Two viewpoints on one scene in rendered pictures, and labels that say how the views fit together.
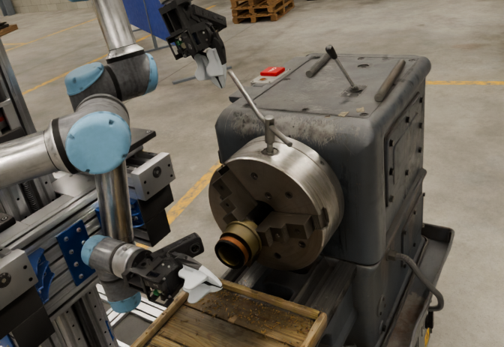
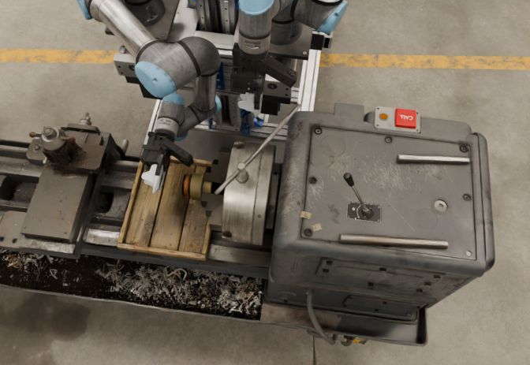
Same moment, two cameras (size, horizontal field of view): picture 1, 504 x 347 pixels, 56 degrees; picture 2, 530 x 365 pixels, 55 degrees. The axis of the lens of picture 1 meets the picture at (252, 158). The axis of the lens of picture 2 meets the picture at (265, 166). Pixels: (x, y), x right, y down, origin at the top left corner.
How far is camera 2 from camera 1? 1.25 m
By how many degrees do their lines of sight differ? 53
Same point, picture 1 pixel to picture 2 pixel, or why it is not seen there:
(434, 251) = (401, 331)
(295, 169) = (233, 201)
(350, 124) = (289, 225)
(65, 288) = not seen: hidden behind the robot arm
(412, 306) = (324, 319)
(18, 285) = not seen: hidden behind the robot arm
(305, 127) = (287, 189)
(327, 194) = (240, 229)
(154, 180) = (266, 88)
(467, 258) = not seen: outside the picture
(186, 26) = (239, 70)
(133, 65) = (313, 9)
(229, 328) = (183, 202)
